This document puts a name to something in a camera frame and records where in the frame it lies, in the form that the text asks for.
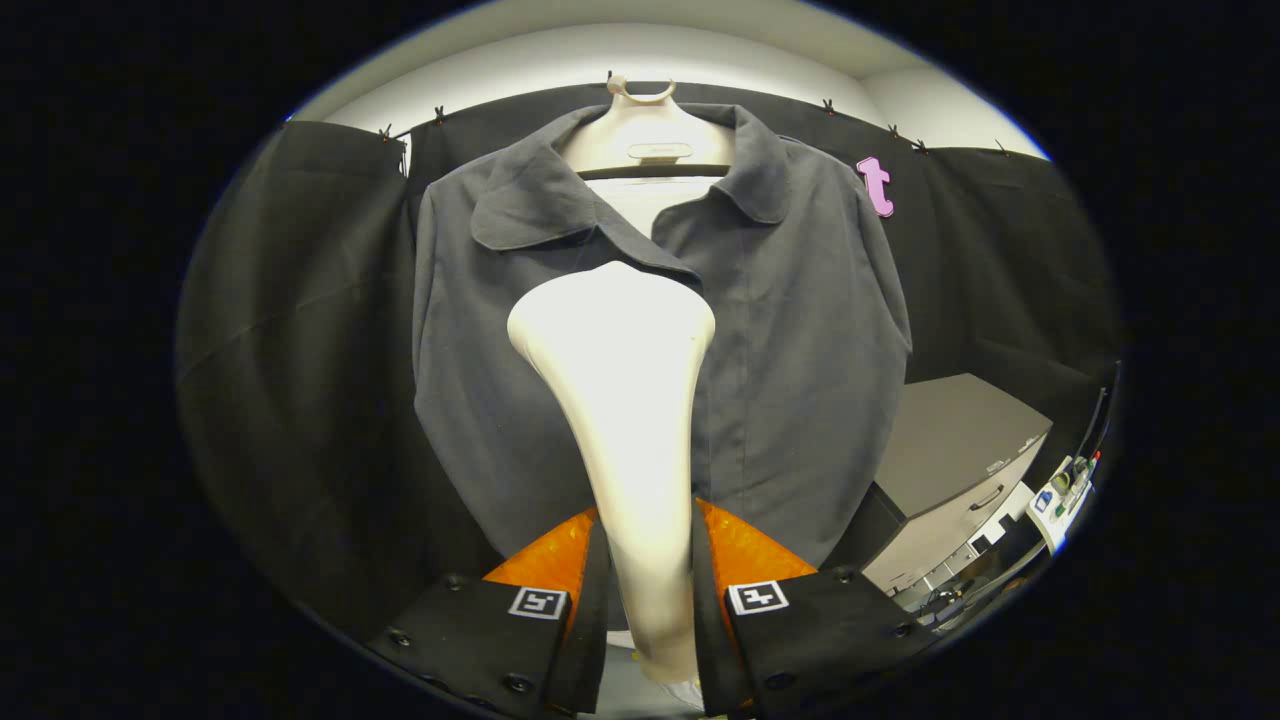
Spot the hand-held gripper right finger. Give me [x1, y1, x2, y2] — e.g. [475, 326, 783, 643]
[690, 498, 941, 720]

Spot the grey drawer cabinet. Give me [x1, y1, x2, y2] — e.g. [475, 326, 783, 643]
[830, 373, 1053, 601]

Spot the white side table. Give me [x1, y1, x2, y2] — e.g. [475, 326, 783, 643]
[1028, 450, 1101, 556]

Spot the cream mannequin hanger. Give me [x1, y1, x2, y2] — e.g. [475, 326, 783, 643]
[560, 75, 736, 181]

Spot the row of black clips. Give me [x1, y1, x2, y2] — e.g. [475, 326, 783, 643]
[285, 98, 1011, 156]

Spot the grey button shirt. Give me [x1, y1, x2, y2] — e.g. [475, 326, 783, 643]
[412, 102, 913, 571]

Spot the black backdrop cloth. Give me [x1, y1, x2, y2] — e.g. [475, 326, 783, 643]
[178, 82, 1121, 641]

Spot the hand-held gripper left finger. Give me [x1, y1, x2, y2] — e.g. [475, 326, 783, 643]
[365, 505, 613, 720]

